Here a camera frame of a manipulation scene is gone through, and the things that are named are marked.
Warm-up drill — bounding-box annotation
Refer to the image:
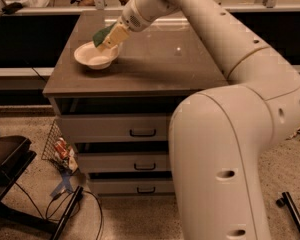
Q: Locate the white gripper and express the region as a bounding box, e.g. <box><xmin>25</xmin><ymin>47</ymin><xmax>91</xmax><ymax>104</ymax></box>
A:
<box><xmin>102</xmin><ymin>0</ymin><xmax>153</xmax><ymax>48</ymax></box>

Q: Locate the green yellow sponge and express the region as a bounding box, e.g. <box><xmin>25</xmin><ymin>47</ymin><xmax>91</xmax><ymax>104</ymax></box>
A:
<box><xmin>93</xmin><ymin>23</ymin><xmax>115</xmax><ymax>47</ymax></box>

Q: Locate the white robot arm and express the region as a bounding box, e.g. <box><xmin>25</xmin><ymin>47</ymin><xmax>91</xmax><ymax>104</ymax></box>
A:
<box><xmin>104</xmin><ymin>0</ymin><xmax>300</xmax><ymax>240</ymax></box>

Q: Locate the white paper bowl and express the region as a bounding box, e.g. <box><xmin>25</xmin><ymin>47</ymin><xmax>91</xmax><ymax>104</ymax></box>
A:
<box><xmin>74</xmin><ymin>41</ymin><xmax>119</xmax><ymax>70</ymax></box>

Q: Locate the grey drawer cabinet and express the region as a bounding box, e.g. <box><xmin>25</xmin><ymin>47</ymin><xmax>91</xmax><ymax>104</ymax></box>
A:
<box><xmin>42</xmin><ymin>7</ymin><xmax>230</xmax><ymax>198</ymax></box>

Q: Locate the top grey drawer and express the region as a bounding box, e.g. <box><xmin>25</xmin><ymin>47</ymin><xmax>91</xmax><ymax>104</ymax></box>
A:
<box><xmin>56</xmin><ymin>114</ymin><xmax>169</xmax><ymax>143</ymax></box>

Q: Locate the grey drawer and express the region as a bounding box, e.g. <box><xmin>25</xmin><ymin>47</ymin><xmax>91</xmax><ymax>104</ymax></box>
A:
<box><xmin>87</xmin><ymin>178</ymin><xmax>174</xmax><ymax>195</ymax></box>
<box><xmin>56</xmin><ymin>114</ymin><xmax>169</xmax><ymax>143</ymax></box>
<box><xmin>77</xmin><ymin>151</ymin><xmax>170</xmax><ymax>173</ymax></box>

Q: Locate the red snack packet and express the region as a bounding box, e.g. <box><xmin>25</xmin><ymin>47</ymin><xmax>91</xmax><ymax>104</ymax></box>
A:
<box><xmin>54</xmin><ymin>138</ymin><xmax>69</xmax><ymax>160</ymax></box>

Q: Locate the middle grey drawer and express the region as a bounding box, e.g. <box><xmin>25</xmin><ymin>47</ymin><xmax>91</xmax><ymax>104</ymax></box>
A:
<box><xmin>77</xmin><ymin>151</ymin><xmax>170</xmax><ymax>173</ymax></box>

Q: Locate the bottom grey drawer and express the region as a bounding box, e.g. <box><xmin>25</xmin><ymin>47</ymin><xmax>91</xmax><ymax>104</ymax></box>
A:
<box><xmin>87</xmin><ymin>178</ymin><xmax>174</xmax><ymax>195</ymax></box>

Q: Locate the blue tape cross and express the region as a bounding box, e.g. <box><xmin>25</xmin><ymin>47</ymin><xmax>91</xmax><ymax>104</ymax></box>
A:
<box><xmin>50</xmin><ymin>172</ymin><xmax>73</xmax><ymax>197</ymax></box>

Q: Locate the black stand leg left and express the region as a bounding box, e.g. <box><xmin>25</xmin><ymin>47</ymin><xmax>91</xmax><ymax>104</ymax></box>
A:
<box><xmin>49</xmin><ymin>186</ymin><xmax>83</xmax><ymax>240</ymax></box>

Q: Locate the black stand leg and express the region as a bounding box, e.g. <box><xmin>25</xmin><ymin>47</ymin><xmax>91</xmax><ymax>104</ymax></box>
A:
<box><xmin>276</xmin><ymin>192</ymin><xmax>300</xmax><ymax>234</ymax></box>
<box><xmin>49</xmin><ymin>186</ymin><xmax>83</xmax><ymax>240</ymax></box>

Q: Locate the black stand leg right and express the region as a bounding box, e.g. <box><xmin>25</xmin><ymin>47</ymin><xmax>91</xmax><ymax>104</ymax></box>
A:
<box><xmin>276</xmin><ymin>192</ymin><xmax>300</xmax><ymax>234</ymax></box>

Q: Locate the wire mesh basket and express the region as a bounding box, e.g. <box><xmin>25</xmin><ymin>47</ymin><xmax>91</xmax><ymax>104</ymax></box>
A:
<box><xmin>41</xmin><ymin>121</ymin><xmax>78</xmax><ymax>175</ymax></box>

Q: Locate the black cable on floor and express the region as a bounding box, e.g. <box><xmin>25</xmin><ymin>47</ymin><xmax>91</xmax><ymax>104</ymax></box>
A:
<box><xmin>14</xmin><ymin>182</ymin><xmax>105</xmax><ymax>240</ymax></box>

